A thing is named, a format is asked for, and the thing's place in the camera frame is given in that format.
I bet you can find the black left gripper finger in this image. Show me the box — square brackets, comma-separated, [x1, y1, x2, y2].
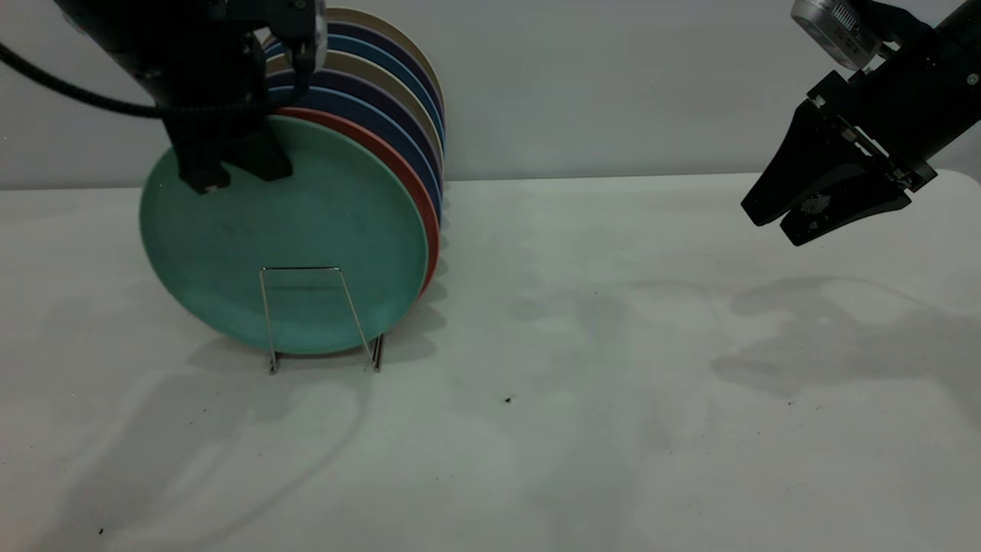
[172, 142, 231, 194]
[226, 126, 294, 182]

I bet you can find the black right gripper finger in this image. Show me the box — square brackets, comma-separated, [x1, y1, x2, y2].
[740, 100, 867, 228]
[779, 165, 911, 248]

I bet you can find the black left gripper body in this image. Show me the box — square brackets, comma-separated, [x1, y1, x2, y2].
[134, 34, 269, 150]

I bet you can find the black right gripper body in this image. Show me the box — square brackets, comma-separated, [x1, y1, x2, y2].
[805, 27, 981, 192]

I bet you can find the green round plate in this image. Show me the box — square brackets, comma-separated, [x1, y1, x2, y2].
[139, 115, 430, 356]

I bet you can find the blue plate with light rim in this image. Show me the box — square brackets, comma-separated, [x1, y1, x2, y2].
[268, 86, 444, 225]

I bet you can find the beige round plate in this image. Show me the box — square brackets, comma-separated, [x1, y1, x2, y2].
[266, 50, 445, 158]
[326, 8, 446, 100]

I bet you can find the pink round plate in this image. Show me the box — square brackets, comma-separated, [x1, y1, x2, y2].
[274, 107, 441, 297]

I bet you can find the teal blue round plate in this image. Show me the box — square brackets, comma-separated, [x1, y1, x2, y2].
[264, 34, 446, 139]

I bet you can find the black corrugated cable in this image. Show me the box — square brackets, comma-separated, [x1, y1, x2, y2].
[0, 42, 269, 120]

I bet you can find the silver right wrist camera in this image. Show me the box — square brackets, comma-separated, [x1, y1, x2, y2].
[791, 0, 932, 71]

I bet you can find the metal wire plate rack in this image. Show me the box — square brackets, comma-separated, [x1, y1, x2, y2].
[259, 266, 386, 376]

